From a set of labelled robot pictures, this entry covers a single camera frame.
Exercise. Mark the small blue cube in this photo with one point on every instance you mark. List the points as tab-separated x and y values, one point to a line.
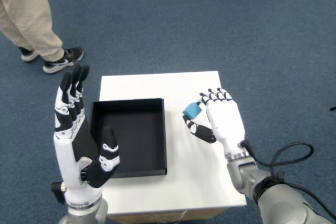
193	110

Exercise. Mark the black white sneaker with swoosh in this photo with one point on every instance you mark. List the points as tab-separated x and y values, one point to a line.
68	57

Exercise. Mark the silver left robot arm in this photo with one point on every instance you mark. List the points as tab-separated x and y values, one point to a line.
84	214

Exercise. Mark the black open box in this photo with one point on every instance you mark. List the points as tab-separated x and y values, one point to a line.
136	140

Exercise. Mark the white table with wooden sides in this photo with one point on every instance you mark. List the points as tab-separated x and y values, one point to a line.
183	182

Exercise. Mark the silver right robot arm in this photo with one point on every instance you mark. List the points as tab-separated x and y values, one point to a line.
244	176

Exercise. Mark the beige trousers of person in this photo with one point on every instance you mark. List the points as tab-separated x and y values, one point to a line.
23	11

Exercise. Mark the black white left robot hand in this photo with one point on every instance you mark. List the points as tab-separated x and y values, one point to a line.
64	155

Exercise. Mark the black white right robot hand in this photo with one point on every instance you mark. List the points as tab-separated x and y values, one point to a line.
227	121

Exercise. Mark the black left wrist connector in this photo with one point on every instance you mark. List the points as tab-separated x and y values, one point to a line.
56	192

